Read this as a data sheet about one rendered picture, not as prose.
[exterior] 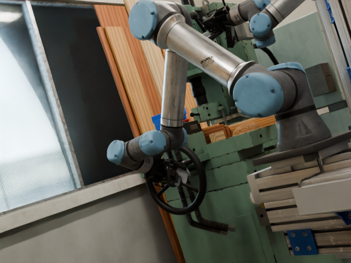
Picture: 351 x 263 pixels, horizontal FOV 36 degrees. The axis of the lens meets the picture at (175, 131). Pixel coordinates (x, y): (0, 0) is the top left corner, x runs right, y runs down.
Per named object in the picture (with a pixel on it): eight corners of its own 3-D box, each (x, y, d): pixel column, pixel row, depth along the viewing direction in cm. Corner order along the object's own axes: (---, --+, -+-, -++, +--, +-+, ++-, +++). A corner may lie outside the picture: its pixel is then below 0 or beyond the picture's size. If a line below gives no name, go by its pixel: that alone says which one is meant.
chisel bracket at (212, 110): (196, 127, 234) (190, 108, 234) (213, 123, 245) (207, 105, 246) (209, 122, 230) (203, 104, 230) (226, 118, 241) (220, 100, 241)
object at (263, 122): (179, 153, 246) (177, 144, 247) (182, 152, 248) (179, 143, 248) (281, 121, 214) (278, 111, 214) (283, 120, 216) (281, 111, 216)
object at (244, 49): (237, 78, 244) (227, 46, 244) (246, 76, 251) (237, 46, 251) (253, 71, 238) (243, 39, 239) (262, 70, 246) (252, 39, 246)
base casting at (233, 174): (166, 202, 235) (160, 182, 236) (232, 175, 281) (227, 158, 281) (252, 181, 208) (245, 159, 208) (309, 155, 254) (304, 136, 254)
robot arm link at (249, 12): (266, 12, 198) (259, -10, 199) (242, 23, 205) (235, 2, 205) (276, 12, 204) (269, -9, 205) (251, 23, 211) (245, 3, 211)
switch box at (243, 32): (236, 42, 252) (226, 9, 253) (247, 41, 260) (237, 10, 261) (247, 37, 248) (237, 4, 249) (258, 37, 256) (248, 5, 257)
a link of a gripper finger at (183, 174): (189, 188, 195) (172, 181, 189) (189, 172, 198) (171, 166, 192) (196, 186, 193) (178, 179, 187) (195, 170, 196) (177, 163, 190)
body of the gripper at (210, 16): (205, 13, 218) (229, 1, 211) (217, 29, 222) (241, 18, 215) (200, 24, 213) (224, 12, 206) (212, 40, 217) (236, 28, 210)
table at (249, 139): (127, 183, 234) (123, 170, 235) (168, 169, 259) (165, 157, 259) (242, 150, 198) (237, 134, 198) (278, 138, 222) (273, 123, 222)
